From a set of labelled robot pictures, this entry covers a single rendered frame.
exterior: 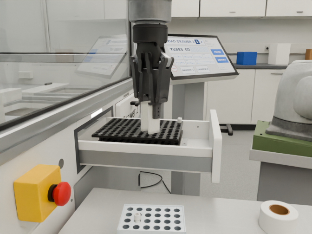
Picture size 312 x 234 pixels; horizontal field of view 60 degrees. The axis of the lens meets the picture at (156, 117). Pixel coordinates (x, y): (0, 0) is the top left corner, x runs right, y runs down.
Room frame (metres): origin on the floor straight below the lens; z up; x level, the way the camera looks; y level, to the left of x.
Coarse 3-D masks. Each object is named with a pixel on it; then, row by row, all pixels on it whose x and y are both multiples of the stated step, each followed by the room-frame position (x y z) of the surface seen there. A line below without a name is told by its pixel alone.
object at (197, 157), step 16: (96, 128) 0.78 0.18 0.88; (192, 128) 0.82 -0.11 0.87; (208, 128) 0.81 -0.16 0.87; (80, 144) 0.62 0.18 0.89; (96, 144) 0.62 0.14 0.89; (112, 144) 0.61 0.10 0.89; (128, 144) 0.60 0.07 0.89; (144, 144) 0.60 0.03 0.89; (192, 144) 0.76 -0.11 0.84; (208, 144) 0.76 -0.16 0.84; (80, 160) 0.62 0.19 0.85; (96, 160) 0.61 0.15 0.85; (112, 160) 0.61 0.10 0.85; (128, 160) 0.60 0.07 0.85; (144, 160) 0.59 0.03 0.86; (160, 160) 0.59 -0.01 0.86; (176, 160) 0.58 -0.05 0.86; (192, 160) 0.58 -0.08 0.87; (208, 160) 0.57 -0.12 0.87
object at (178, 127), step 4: (176, 124) 0.75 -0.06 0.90; (180, 124) 0.75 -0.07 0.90; (176, 128) 0.73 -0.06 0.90; (180, 128) 0.72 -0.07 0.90; (176, 132) 0.68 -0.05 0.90; (180, 132) 0.68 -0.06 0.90; (172, 136) 0.64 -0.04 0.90; (176, 136) 0.65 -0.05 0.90; (172, 140) 0.62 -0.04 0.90; (176, 140) 0.62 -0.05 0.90
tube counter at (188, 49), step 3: (186, 48) 1.59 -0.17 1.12; (189, 48) 1.60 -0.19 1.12; (192, 48) 1.61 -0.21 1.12; (195, 48) 1.63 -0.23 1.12; (198, 48) 1.64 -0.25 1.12; (201, 48) 1.65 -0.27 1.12; (204, 48) 1.67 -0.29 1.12; (207, 48) 1.68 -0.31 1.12; (186, 51) 1.57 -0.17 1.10; (189, 51) 1.58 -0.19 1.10; (192, 51) 1.60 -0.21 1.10; (195, 51) 1.61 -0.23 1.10; (198, 51) 1.62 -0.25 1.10; (201, 51) 1.64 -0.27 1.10; (204, 51) 1.65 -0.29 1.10; (207, 51) 1.66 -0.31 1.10
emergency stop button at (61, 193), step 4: (60, 184) 0.41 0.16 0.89; (64, 184) 0.41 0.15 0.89; (68, 184) 0.42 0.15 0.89; (56, 188) 0.40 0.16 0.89; (60, 188) 0.40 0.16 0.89; (64, 188) 0.40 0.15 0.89; (68, 188) 0.41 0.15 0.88; (52, 192) 0.41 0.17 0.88; (56, 192) 0.40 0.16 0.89; (60, 192) 0.40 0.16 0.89; (64, 192) 0.40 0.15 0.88; (68, 192) 0.41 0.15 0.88; (52, 196) 0.40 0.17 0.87; (56, 196) 0.39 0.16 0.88; (60, 196) 0.39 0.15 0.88; (64, 196) 0.40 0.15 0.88; (68, 196) 0.41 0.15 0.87; (56, 200) 0.39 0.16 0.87; (60, 200) 0.39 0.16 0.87; (64, 200) 0.40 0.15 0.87; (68, 200) 0.41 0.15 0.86; (56, 204) 0.40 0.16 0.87; (60, 204) 0.40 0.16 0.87; (64, 204) 0.40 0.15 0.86
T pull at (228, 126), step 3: (222, 126) 0.70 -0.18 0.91; (225, 126) 0.70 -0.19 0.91; (228, 126) 0.69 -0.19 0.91; (222, 129) 0.68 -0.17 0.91; (225, 129) 0.68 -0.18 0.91; (228, 129) 0.67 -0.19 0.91; (231, 129) 0.67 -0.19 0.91; (222, 132) 0.68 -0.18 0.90; (225, 132) 0.68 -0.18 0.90; (228, 132) 0.65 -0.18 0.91; (231, 132) 0.65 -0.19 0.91; (228, 135) 0.66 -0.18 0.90; (231, 135) 0.65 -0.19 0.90
